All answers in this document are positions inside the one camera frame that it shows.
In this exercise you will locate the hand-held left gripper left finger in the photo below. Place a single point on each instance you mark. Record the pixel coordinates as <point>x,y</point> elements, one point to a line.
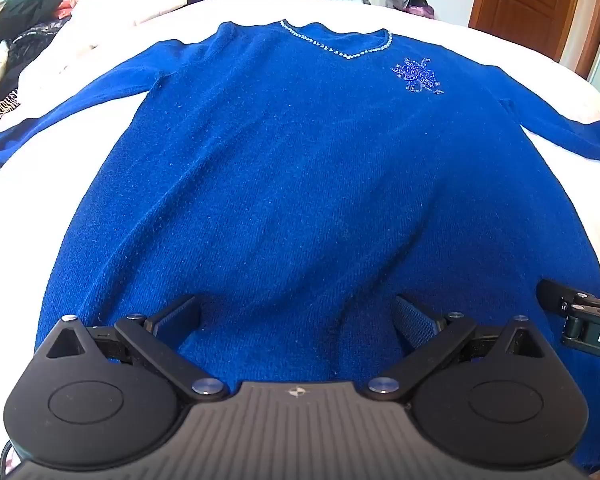
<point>180,317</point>

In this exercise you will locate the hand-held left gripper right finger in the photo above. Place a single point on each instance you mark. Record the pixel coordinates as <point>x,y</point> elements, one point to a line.
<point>415,320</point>

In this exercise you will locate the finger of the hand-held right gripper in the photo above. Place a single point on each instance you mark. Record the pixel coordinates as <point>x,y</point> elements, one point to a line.
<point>555,295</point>

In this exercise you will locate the blue knit sweater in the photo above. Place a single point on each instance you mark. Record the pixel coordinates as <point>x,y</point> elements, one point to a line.
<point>300,185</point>

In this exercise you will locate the pink floral bed sheet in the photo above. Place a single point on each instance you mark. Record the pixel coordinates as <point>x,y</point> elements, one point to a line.
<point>25,220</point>

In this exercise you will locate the zebra print cloth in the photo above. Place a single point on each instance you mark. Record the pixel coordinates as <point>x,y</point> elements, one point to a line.
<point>0,110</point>

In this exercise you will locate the brown wooden door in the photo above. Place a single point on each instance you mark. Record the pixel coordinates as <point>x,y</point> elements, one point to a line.
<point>520,0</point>

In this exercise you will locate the dark patterned cloth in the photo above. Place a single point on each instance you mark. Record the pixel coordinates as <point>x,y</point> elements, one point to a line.
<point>35,55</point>

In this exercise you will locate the black garment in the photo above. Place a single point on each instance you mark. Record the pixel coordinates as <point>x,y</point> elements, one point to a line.
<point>25,10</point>

